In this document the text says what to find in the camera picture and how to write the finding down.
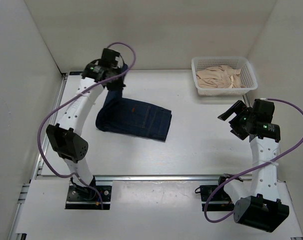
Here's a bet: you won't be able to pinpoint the dark blue denim trousers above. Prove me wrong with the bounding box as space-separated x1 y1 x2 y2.
95 62 173 143

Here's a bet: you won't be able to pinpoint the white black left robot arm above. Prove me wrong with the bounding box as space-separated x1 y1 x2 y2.
46 63 128 200

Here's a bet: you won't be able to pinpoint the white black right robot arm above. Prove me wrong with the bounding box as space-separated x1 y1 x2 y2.
216 99 290 233

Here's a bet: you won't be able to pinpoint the beige folded cloth in basket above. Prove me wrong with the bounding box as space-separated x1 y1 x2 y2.
196 65 246 89

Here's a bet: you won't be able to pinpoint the white plastic perforated basket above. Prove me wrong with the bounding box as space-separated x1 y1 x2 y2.
191 56 258 96

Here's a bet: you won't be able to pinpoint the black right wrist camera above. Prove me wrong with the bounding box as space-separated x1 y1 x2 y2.
252 99 275 123

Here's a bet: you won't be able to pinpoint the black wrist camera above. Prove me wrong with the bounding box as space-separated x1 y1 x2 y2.
98 48 121 68
252 99 275 123

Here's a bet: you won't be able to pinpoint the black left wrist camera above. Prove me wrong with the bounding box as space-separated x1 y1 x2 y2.
98 48 121 68

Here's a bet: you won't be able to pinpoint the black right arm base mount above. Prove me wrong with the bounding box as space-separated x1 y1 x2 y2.
195 184 239 213

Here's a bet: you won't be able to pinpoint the aluminium table edge rail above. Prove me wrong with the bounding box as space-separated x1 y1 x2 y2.
28 174 252 184

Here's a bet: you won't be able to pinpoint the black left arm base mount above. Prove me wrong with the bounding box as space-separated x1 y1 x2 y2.
65 181 112 211

